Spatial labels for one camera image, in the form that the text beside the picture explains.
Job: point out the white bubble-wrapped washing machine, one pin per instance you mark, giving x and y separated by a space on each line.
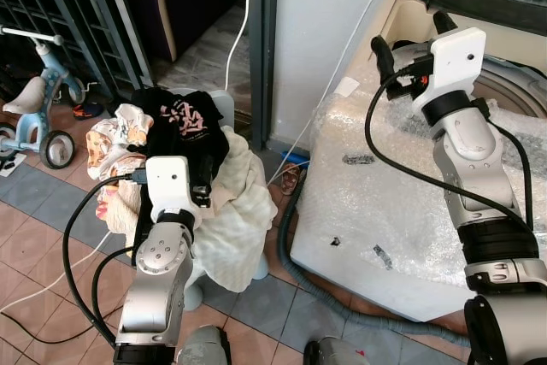
376 203

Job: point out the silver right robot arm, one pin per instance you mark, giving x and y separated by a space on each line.
466 138

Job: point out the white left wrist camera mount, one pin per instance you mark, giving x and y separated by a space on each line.
167 184

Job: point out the grey left robot leg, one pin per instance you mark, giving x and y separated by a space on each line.
203 348

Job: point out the grey right robot leg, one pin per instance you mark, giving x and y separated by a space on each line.
335 352

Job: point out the floral patterned cloth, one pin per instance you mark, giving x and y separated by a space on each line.
115 138

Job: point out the white paper label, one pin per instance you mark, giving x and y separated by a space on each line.
347 86

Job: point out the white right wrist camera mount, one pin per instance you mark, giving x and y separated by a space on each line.
455 61

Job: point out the dark metal grid gate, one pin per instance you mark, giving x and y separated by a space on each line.
60 6

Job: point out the dark shoe with orange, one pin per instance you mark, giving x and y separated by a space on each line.
88 110

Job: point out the cream towel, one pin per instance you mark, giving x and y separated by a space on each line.
239 211

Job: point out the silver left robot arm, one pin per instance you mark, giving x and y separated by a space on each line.
158 256

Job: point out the black shirt with pink print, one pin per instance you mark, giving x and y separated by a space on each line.
184 117

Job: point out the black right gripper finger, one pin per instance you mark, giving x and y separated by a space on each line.
444 23
383 57

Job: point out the grey robot leg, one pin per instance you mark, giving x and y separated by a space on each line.
203 348
335 352

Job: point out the blue child tricycle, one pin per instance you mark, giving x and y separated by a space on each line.
43 113

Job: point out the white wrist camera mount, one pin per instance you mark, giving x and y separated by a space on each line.
167 184
455 61

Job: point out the small blue floor object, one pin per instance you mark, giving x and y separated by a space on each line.
293 159

